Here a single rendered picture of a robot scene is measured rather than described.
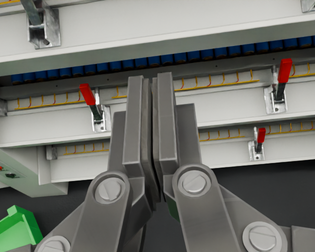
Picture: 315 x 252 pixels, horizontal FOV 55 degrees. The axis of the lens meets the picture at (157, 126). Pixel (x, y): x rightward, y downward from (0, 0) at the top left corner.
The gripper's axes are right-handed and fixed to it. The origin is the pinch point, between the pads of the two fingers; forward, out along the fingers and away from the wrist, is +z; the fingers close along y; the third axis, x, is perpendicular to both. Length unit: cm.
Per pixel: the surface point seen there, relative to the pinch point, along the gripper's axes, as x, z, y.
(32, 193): -52, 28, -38
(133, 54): -11.2, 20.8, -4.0
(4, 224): -54, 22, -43
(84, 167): -45, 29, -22
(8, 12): -5.4, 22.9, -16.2
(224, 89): -24.1, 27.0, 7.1
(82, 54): -9.6, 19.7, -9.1
